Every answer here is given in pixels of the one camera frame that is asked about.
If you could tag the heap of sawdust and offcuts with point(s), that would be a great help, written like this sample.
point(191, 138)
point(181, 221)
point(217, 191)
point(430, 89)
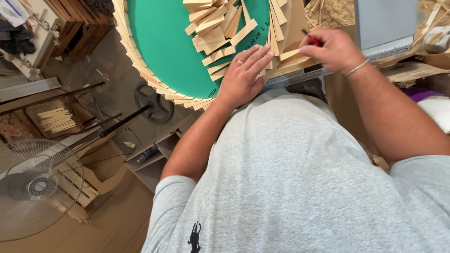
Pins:
point(330, 12)

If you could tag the white plastic tub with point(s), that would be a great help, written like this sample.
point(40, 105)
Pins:
point(437, 38)

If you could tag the grey metal profile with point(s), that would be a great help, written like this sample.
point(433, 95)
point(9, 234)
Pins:
point(28, 89)

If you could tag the light wood slatted frame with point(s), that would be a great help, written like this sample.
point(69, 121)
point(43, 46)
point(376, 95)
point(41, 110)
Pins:
point(84, 193)

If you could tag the black spoked handwheel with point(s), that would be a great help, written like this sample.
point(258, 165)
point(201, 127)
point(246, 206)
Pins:
point(165, 114)

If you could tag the clear plastic bottle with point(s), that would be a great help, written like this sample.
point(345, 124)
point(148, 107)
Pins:
point(146, 154)

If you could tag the person's right fingers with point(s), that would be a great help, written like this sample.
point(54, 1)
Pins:
point(313, 51)

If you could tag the brown wooden tray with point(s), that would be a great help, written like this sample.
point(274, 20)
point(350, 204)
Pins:
point(33, 112)

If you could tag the short light wood slat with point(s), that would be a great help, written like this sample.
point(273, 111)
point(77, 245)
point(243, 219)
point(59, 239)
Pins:
point(290, 54)

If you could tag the person's left hand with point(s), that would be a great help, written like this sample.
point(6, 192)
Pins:
point(241, 82)

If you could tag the brown hardboard sheet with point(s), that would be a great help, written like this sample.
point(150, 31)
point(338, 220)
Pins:
point(298, 17)

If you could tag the bundle of thin wood sticks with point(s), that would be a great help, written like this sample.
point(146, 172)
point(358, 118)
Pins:
point(56, 120)

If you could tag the pile of loose wood slats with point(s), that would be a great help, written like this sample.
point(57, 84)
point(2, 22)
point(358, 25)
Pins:
point(211, 28)

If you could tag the small white glue bottle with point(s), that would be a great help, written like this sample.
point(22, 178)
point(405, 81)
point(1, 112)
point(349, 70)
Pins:
point(129, 144)

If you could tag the dark wooden bar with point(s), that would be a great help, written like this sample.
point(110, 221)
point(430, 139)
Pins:
point(52, 96)

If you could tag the grey metal panel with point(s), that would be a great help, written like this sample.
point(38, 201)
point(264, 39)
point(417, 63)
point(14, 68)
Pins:
point(385, 21)

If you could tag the long steel ruler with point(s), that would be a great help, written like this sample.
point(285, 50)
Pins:
point(291, 79)

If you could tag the person's right hand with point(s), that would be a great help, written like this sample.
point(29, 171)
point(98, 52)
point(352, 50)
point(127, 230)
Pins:
point(335, 51)

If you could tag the grey t-shirt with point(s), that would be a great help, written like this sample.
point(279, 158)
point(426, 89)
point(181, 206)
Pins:
point(281, 175)

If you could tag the purple cloth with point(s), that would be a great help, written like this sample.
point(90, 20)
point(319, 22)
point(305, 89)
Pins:
point(418, 94)

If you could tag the small wooden shelf unit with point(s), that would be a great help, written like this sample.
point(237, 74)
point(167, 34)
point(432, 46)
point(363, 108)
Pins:
point(154, 172)

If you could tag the stack of dark wooden crates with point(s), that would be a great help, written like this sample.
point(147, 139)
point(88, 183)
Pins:
point(81, 24)

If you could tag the brown cardboard carton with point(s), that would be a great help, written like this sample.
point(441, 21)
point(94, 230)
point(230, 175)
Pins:
point(341, 105)

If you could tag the black metal rod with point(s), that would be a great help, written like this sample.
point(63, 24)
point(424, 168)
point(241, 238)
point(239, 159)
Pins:
point(119, 124)

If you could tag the white cabinet with metal latches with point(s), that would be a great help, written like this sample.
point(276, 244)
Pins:
point(38, 42)

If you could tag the flat cardboard piece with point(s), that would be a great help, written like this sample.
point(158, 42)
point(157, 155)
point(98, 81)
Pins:
point(407, 72)

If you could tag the red pencil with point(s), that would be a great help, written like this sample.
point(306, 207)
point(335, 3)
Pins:
point(314, 39)

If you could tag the green round board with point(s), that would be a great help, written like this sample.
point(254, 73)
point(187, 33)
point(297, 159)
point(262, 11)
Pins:
point(165, 45)

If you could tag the white paper sheet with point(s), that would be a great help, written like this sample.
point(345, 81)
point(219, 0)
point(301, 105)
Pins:
point(12, 10)

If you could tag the black cloth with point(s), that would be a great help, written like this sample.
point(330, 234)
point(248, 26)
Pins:
point(16, 38)

